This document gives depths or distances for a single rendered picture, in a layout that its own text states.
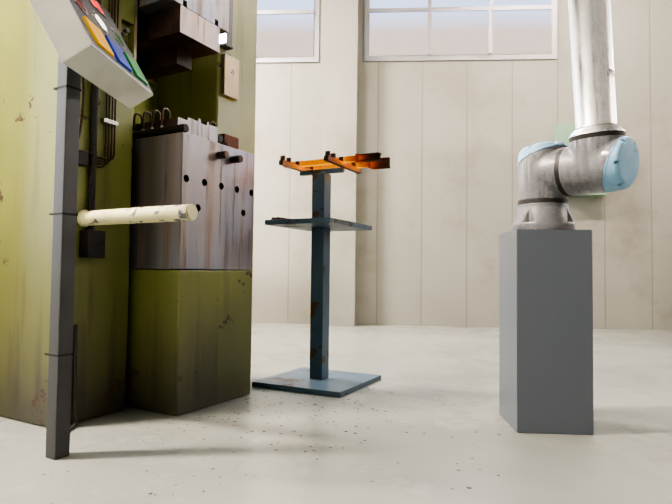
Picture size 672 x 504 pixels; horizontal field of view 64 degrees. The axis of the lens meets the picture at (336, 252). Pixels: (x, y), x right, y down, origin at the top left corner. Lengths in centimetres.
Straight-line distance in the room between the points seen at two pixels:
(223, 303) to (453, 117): 360
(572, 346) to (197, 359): 118
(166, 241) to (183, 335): 31
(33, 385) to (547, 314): 154
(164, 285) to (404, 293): 332
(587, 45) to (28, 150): 169
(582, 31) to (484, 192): 338
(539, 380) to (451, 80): 387
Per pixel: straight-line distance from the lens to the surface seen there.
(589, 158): 171
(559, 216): 177
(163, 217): 154
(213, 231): 193
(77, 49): 140
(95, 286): 186
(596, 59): 178
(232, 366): 204
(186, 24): 208
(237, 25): 255
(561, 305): 174
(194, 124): 200
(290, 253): 496
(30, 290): 189
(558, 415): 178
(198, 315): 188
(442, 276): 495
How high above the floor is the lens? 46
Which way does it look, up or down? 2 degrees up
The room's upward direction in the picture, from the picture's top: 1 degrees clockwise
